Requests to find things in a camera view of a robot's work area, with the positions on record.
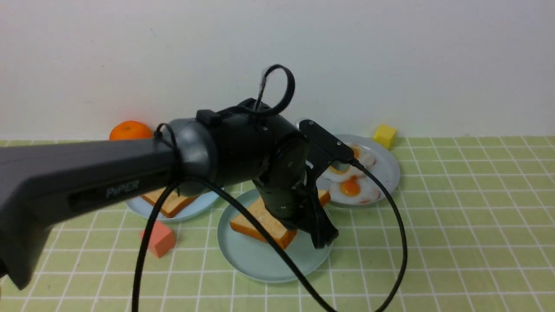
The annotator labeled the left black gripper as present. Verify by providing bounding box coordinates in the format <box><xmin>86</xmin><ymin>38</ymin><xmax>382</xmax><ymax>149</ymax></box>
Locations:
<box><xmin>254</xmin><ymin>162</ymin><xmax>339</xmax><ymax>250</ymax></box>

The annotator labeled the toast slice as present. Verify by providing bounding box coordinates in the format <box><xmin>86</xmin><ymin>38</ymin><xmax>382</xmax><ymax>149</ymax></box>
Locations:
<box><xmin>140</xmin><ymin>188</ymin><xmax>199</xmax><ymax>218</ymax></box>
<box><xmin>242</xmin><ymin>189</ymin><xmax>330</xmax><ymax>250</ymax></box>

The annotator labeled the fried egg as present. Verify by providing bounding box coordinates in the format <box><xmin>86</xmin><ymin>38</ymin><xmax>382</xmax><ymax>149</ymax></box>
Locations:
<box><xmin>349</xmin><ymin>143</ymin><xmax>376</xmax><ymax>169</ymax></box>
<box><xmin>329</xmin><ymin>178</ymin><xmax>381</xmax><ymax>205</ymax></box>
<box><xmin>321</xmin><ymin>165</ymin><xmax>362</xmax><ymax>182</ymax></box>

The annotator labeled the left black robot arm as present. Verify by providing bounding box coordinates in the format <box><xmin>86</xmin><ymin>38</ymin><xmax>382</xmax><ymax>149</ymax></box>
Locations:
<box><xmin>0</xmin><ymin>98</ymin><xmax>339</xmax><ymax>289</ymax></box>

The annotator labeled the fried egg front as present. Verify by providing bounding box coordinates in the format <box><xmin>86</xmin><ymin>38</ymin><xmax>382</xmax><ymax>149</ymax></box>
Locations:
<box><xmin>329</xmin><ymin>178</ymin><xmax>381</xmax><ymax>205</ymax></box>

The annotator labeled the teal center plate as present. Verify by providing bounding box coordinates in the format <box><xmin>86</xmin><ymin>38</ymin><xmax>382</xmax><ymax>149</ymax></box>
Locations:
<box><xmin>217</xmin><ymin>205</ymin><xmax>332</xmax><ymax>283</ymax></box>

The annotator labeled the fried egg back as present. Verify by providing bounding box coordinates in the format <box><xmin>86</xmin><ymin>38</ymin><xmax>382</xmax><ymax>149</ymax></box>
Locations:
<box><xmin>349</xmin><ymin>143</ymin><xmax>376</xmax><ymax>169</ymax></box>

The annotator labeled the grey egg plate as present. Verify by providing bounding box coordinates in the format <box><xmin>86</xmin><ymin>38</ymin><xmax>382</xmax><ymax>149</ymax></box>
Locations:
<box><xmin>317</xmin><ymin>134</ymin><xmax>401</xmax><ymax>207</ymax></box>

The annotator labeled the yellow cube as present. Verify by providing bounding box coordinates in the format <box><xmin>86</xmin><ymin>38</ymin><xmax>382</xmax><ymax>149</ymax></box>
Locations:
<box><xmin>373</xmin><ymin>124</ymin><xmax>397</xmax><ymax>150</ymax></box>

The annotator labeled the light blue bread plate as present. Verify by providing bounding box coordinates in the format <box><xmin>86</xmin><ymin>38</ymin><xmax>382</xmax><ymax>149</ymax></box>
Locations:
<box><xmin>125</xmin><ymin>192</ymin><xmax>218</xmax><ymax>223</ymax></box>

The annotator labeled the green checkered tablecloth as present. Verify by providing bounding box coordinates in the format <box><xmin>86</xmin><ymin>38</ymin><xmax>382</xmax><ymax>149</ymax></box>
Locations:
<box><xmin>1</xmin><ymin>136</ymin><xmax>555</xmax><ymax>312</ymax></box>

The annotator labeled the salmon red cube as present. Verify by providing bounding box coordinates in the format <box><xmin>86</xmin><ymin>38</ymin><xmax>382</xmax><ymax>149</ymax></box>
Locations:
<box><xmin>147</xmin><ymin>221</ymin><xmax>176</xmax><ymax>258</ymax></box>

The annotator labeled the orange fruit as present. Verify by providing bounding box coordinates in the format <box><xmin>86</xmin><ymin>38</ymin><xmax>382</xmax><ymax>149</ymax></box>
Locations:
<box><xmin>109</xmin><ymin>120</ymin><xmax>153</xmax><ymax>140</ymax></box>

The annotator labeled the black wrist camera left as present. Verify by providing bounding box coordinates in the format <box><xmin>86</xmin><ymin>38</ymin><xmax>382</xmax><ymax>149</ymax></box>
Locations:
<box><xmin>297</xmin><ymin>119</ymin><xmax>355</xmax><ymax>167</ymax></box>

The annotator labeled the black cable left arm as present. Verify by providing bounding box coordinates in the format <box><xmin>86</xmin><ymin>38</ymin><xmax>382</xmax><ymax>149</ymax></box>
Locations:
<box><xmin>131</xmin><ymin>64</ymin><xmax>408</xmax><ymax>312</ymax></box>

